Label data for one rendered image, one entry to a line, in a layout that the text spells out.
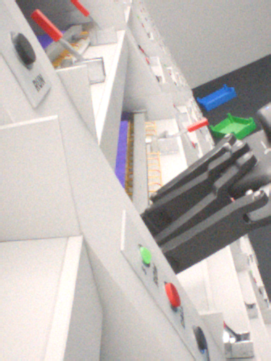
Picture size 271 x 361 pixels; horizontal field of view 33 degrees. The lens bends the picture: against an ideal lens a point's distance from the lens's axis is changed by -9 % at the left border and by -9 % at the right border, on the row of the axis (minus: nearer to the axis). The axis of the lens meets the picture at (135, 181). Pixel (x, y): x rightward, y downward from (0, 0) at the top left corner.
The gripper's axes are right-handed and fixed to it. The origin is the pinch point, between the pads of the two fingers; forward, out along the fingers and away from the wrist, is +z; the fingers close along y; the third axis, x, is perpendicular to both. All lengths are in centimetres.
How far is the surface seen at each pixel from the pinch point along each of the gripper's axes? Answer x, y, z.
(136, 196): -3.1, 17.3, 0.4
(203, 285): -8.2, 1.2, -3.6
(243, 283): -47, 47, 4
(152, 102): -3, 52, -3
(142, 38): 0, 122, -5
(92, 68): 13.5, 8.3, -6.9
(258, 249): -104, 133, 9
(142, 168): -3.4, 25.2, -0.3
